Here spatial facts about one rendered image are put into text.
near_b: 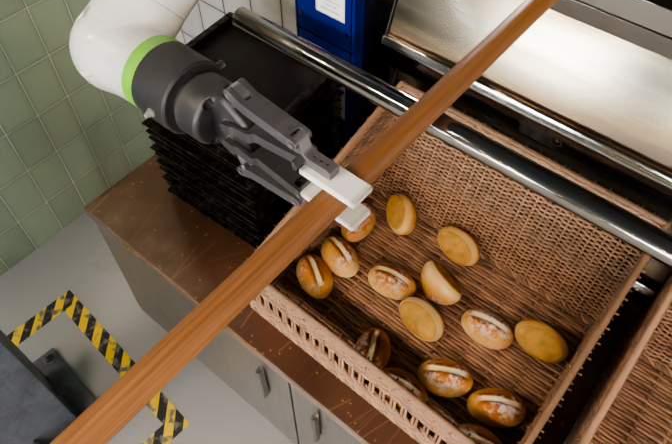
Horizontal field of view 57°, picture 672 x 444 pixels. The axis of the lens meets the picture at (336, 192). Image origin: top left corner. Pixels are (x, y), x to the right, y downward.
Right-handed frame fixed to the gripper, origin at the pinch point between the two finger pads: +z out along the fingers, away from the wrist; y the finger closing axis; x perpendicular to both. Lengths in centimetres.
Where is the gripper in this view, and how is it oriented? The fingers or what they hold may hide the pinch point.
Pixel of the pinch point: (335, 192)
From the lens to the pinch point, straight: 61.6
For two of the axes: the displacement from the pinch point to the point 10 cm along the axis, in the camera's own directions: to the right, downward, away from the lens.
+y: -0.1, 6.2, 7.9
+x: -6.4, 6.0, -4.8
